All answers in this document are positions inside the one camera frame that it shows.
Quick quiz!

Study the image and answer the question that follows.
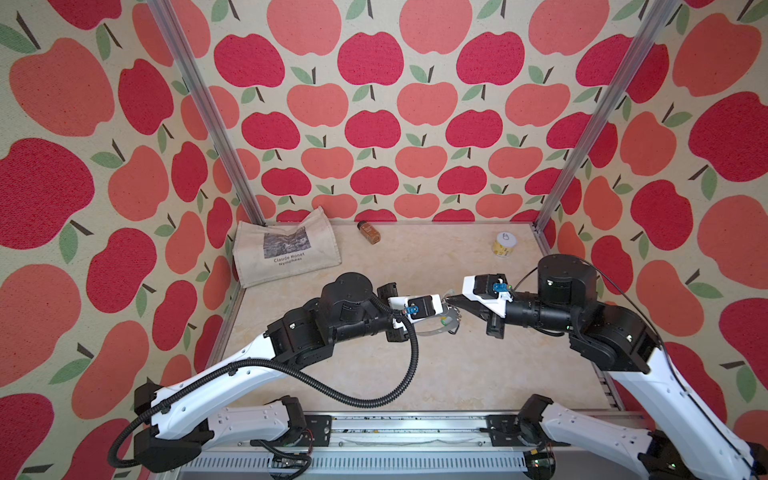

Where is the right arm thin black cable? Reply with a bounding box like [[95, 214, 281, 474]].
[[509, 260, 757, 475]]

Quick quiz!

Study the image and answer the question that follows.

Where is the left aluminium frame post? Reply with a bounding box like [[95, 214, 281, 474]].
[[148, 0, 266, 226]]

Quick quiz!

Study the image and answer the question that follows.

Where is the small amber bottle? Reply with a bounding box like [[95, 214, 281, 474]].
[[357, 221, 381, 245]]

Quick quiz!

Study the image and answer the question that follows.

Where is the beige printed tote bag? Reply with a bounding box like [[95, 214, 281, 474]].
[[233, 208, 342, 288]]

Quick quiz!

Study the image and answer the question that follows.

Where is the aluminium frame post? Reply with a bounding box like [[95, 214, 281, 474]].
[[148, 0, 266, 226], [532, 0, 682, 236]]

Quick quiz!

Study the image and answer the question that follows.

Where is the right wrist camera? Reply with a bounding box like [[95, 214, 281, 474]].
[[462, 273, 512, 318]]

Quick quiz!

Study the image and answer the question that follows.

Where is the metal key organizer plate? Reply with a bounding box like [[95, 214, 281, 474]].
[[415, 306, 461, 337]]

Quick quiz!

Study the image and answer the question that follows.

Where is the front aluminium rail base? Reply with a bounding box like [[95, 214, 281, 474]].
[[163, 406, 637, 479]]

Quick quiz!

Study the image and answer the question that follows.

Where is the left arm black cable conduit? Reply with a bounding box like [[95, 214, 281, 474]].
[[106, 311, 420, 469]]

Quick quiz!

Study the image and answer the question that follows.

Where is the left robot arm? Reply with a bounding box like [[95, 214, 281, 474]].
[[108, 272, 446, 473]]

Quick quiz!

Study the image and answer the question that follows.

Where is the right aluminium frame post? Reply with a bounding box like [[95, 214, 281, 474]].
[[532, 0, 682, 236]]

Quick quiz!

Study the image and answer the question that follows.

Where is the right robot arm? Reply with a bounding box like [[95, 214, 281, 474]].
[[445, 254, 767, 479]]

